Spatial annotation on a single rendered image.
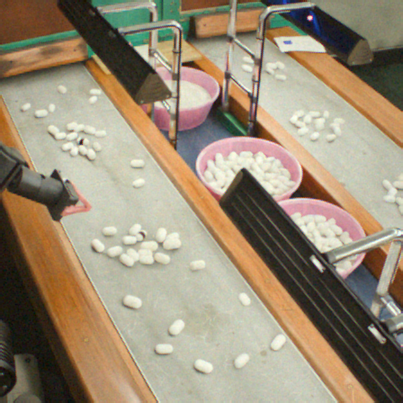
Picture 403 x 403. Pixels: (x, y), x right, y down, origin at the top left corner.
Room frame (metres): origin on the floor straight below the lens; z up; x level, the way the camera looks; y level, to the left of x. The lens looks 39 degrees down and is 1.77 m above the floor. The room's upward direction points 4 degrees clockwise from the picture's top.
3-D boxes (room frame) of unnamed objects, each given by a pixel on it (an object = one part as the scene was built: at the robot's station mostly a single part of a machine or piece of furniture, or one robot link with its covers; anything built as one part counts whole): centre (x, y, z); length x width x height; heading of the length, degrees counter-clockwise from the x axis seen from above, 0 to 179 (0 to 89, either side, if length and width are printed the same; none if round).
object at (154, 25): (1.52, 0.18, 0.90); 0.20 x 0.19 x 0.45; 29
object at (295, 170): (1.38, -0.13, 0.72); 0.27 x 0.27 x 0.10
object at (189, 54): (1.96, 0.19, 0.77); 0.33 x 0.15 x 0.01; 119
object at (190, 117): (1.77, 0.08, 0.72); 0.27 x 0.27 x 0.10
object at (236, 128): (1.71, -0.17, 0.90); 0.20 x 0.19 x 0.45; 29
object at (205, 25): (2.17, -0.08, 0.83); 0.30 x 0.06 x 0.07; 119
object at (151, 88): (1.48, 0.25, 1.08); 0.62 x 0.08 x 0.07; 29
